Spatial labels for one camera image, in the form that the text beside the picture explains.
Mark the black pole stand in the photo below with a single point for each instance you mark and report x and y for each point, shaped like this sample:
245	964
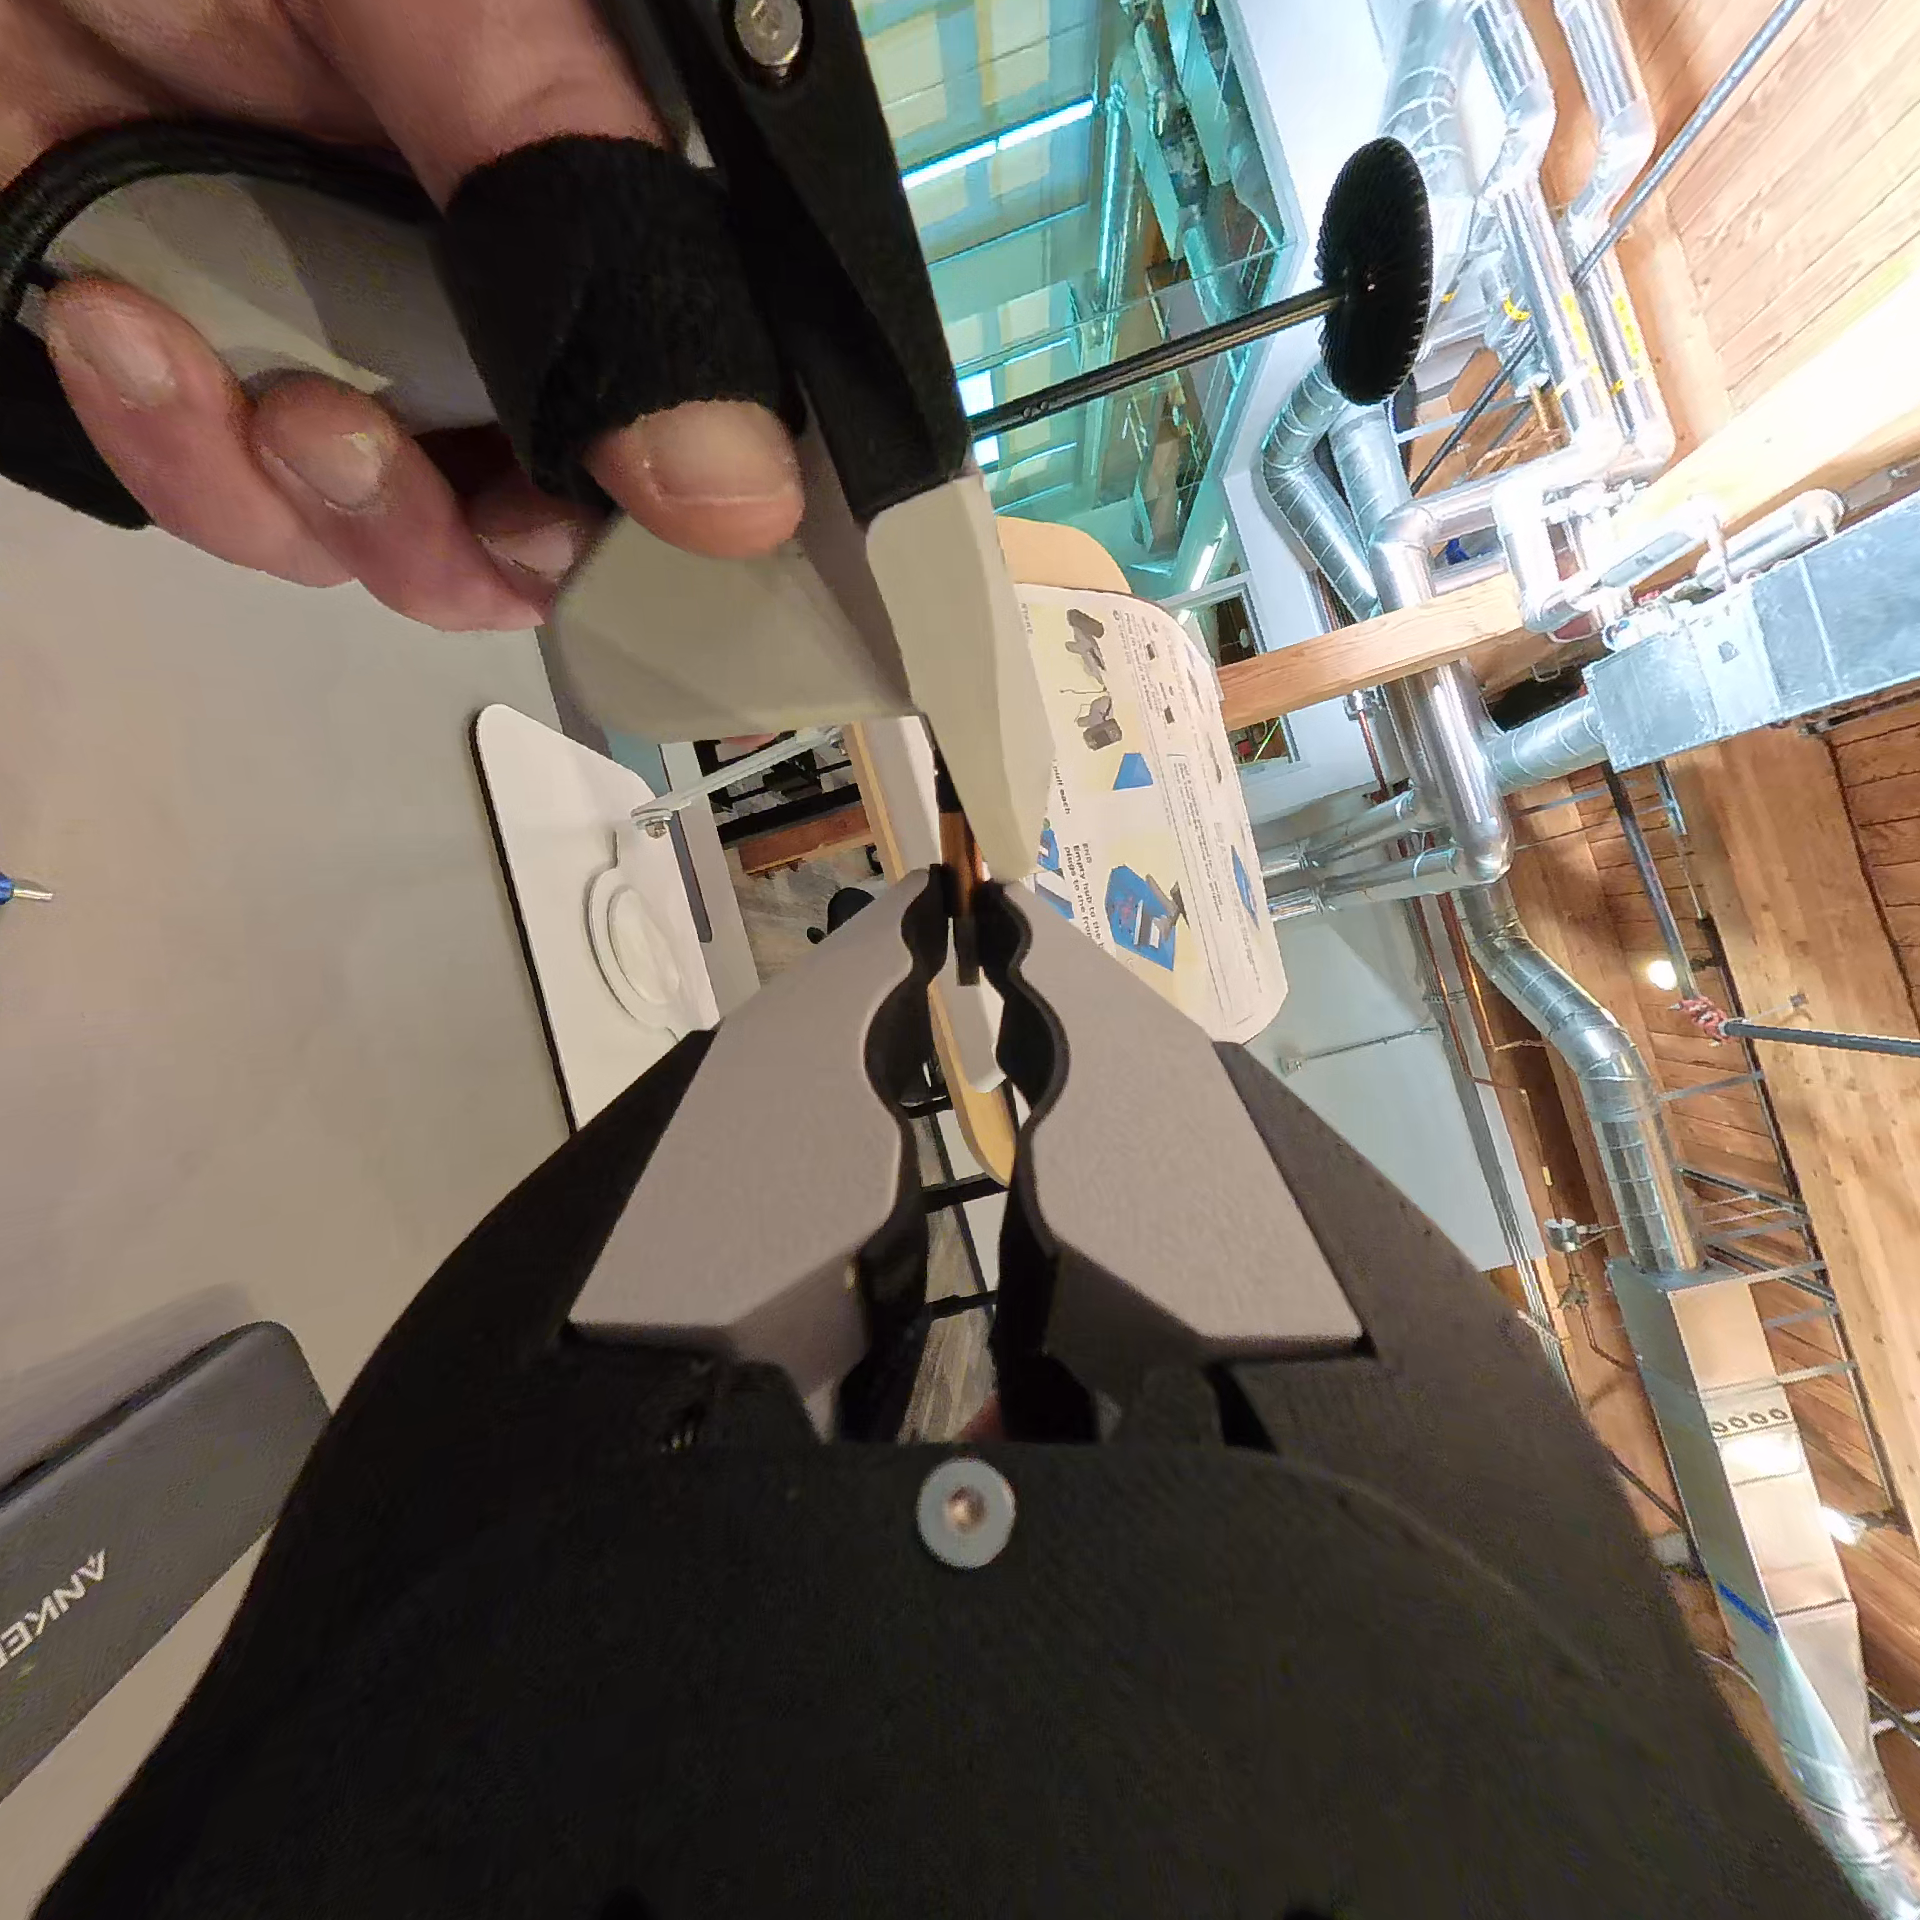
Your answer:
1322	285

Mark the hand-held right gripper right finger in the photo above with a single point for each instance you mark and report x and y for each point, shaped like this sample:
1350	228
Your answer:
1186	1200

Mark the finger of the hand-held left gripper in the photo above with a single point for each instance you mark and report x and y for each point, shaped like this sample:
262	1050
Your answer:
977	674

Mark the person's left hand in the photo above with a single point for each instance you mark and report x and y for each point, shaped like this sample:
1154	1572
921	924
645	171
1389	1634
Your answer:
300	300

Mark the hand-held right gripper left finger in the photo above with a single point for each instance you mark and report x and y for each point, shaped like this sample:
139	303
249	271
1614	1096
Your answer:
736	1200

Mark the instruction sheet on stand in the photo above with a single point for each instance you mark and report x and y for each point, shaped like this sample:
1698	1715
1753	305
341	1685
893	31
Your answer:
901	812

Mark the slim black usb hub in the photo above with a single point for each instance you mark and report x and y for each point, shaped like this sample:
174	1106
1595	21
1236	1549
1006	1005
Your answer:
136	1532

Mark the white stand base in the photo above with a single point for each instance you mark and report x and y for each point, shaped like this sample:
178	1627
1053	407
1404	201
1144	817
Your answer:
571	901

